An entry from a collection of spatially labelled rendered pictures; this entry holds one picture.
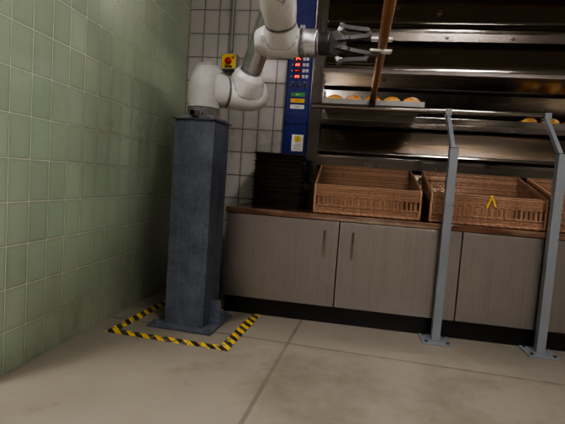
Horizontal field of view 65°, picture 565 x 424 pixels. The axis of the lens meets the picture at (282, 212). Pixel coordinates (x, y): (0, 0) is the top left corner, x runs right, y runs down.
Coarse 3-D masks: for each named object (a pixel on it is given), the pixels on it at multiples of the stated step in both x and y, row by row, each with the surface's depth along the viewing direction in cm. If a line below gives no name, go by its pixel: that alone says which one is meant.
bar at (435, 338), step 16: (416, 112) 233; (432, 112) 231; (448, 112) 229; (464, 112) 229; (480, 112) 227; (496, 112) 226; (512, 112) 225; (528, 112) 224; (448, 128) 222; (448, 160) 211; (560, 160) 202; (448, 176) 210; (560, 176) 202; (448, 192) 211; (560, 192) 203; (448, 208) 211; (560, 208) 203; (448, 224) 212; (560, 224) 204; (448, 240) 212; (544, 256) 209; (544, 272) 207; (544, 288) 207; (544, 304) 207; (432, 320) 218; (544, 320) 207; (432, 336) 216; (544, 336) 208; (528, 352) 208; (544, 352) 208
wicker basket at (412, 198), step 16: (320, 176) 250; (336, 176) 272; (352, 176) 272; (368, 176) 270; (384, 176) 269; (400, 176) 268; (320, 192) 230; (336, 192) 229; (352, 192) 228; (368, 192) 227; (384, 192) 226; (400, 192) 225; (416, 192) 223; (320, 208) 231; (336, 208) 230; (352, 208) 229; (368, 208) 227; (384, 208) 226; (400, 208) 264; (416, 208) 224
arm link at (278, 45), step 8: (296, 24) 139; (256, 32) 143; (264, 32) 142; (272, 32) 138; (280, 32) 137; (288, 32) 138; (296, 32) 140; (256, 40) 143; (264, 40) 142; (272, 40) 140; (280, 40) 139; (288, 40) 140; (296, 40) 141; (256, 48) 145; (264, 48) 143; (272, 48) 142; (280, 48) 142; (288, 48) 141; (296, 48) 142; (272, 56) 146; (280, 56) 145; (288, 56) 145; (296, 56) 145
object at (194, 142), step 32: (192, 128) 205; (224, 128) 216; (192, 160) 206; (224, 160) 220; (192, 192) 207; (224, 192) 224; (192, 224) 208; (192, 256) 209; (192, 288) 210; (128, 320) 216; (160, 320) 217; (192, 320) 211; (224, 320) 224
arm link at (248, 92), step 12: (264, 24) 194; (252, 36) 200; (252, 48) 202; (252, 60) 205; (264, 60) 207; (240, 72) 210; (252, 72) 209; (240, 84) 210; (252, 84) 210; (264, 84) 221; (240, 96) 213; (252, 96) 215; (264, 96) 219; (228, 108) 219; (240, 108) 219; (252, 108) 220
